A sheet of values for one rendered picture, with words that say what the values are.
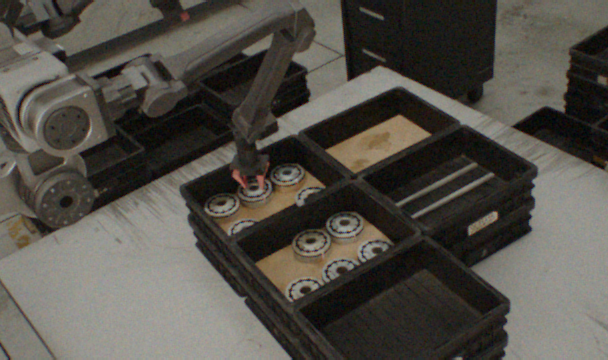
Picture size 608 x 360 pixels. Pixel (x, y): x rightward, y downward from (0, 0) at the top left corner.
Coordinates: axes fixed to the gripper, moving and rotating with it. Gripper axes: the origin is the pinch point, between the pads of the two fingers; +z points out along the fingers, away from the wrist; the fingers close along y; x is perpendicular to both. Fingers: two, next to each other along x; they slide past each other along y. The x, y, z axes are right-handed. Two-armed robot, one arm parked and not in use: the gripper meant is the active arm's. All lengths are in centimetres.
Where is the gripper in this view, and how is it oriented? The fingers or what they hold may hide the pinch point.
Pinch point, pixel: (254, 186)
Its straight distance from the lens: 224.1
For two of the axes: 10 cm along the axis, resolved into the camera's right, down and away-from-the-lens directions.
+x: -1.9, 6.3, -7.5
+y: -9.8, -0.4, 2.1
